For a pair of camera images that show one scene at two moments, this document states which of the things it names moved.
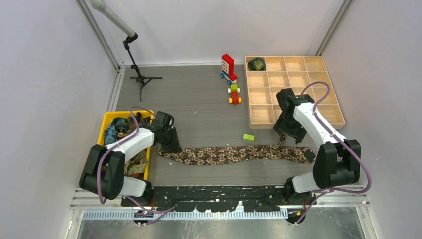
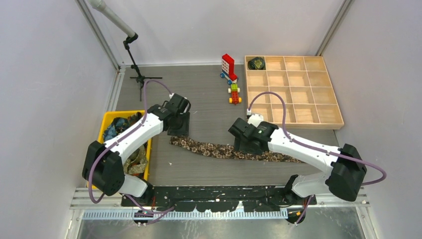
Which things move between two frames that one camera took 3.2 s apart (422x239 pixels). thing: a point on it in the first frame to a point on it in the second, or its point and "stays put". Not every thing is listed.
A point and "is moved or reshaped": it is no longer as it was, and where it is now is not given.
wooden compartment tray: (293, 72) stays put
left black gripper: (174, 146) to (183, 131)
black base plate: (217, 198) stays put
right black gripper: (280, 127) to (239, 145)
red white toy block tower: (228, 67) stays put
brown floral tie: (212, 155) is moved or reshaped
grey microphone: (99, 5) stays put
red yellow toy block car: (235, 90) stays put
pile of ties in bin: (120, 128) stays put
